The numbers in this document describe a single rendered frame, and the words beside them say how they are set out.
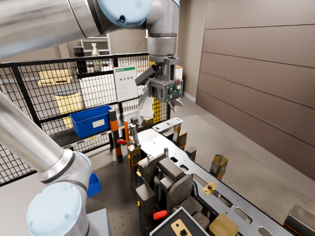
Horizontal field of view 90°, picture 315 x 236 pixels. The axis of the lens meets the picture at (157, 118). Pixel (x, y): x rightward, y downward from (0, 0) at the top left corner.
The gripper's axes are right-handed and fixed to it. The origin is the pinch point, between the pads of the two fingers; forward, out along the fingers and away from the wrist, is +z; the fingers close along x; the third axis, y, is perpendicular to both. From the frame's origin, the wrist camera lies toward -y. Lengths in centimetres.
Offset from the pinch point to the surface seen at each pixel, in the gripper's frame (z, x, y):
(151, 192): 36.1, -3.3, -0.3
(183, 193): 33.1, 6.0, 10.1
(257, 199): 74, 66, 25
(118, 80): 10, 28, -90
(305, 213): 41, 44, 44
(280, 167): 145, 212, 15
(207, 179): 44, 29, 7
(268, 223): 44, 30, 36
